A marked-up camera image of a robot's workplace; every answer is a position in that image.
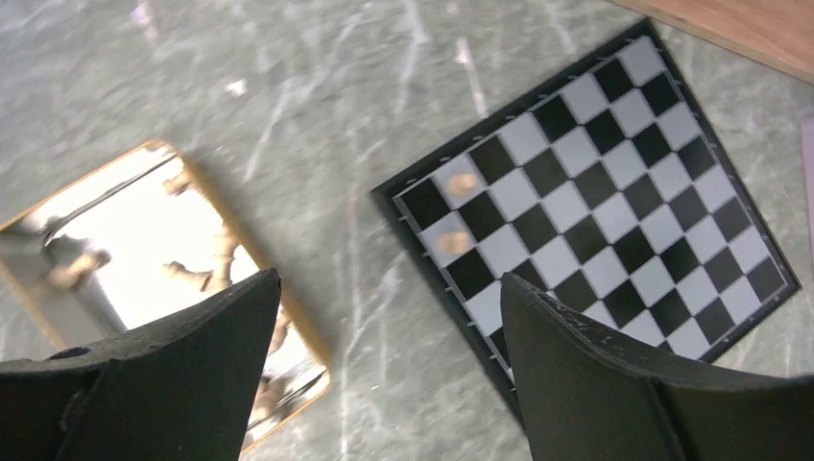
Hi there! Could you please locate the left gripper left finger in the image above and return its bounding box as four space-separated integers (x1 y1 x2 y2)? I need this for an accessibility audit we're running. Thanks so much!
1 269 281 460

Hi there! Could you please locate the gold tin tray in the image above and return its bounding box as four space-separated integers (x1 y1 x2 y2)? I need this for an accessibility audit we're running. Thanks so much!
1 140 330 457

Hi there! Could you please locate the wooden board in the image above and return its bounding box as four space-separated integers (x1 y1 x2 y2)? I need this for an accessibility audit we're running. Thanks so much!
616 0 813 84

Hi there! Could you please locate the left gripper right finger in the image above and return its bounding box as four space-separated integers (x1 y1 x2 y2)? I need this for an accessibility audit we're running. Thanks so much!
500 273 813 460

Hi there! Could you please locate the black and white chessboard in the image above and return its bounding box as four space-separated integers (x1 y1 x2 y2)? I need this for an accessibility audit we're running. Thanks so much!
371 19 801 413

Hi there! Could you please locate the light wooden pawn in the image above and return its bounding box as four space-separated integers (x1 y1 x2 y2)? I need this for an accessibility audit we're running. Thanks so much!
447 173 479 197
436 230 469 255

